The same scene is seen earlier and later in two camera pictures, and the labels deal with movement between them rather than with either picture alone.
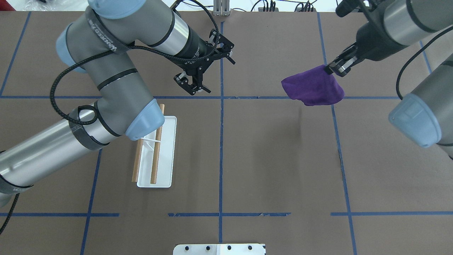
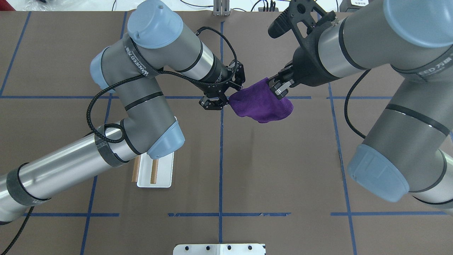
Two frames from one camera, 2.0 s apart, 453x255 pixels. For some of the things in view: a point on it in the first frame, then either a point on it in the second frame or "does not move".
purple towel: (315, 87) → (257, 101)
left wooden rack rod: (135, 176) does not move
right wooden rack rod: (156, 157) does not move
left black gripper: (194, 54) → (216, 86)
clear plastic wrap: (36, 5) does not move
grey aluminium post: (221, 7) does not move
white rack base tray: (165, 174) does not move
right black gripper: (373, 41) → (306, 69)
